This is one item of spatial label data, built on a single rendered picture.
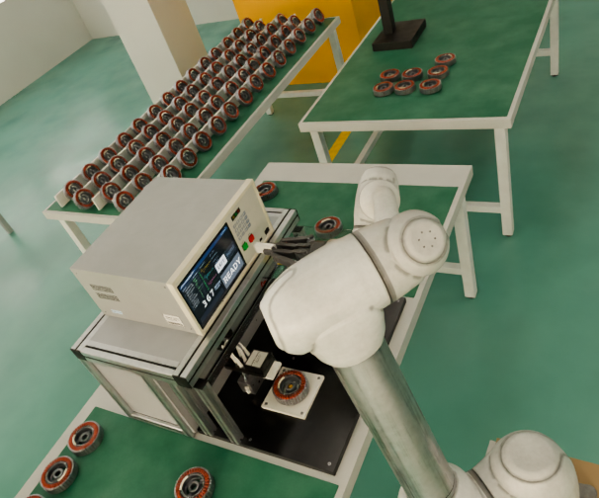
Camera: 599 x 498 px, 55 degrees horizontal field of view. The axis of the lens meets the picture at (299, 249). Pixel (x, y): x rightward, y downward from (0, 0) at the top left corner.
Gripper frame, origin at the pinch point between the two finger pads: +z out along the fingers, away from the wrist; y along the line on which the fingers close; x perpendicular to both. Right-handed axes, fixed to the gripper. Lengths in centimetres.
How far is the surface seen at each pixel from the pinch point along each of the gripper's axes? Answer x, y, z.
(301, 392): -36.8, -22.1, -10.7
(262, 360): -26.2, -20.5, 0.1
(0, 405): -119, -31, 209
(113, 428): -43, -47, 51
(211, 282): 2.7, -17.4, 7.4
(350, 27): -71, 327, 120
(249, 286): -8.3, -7.9, 4.5
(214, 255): 7.5, -11.8, 7.4
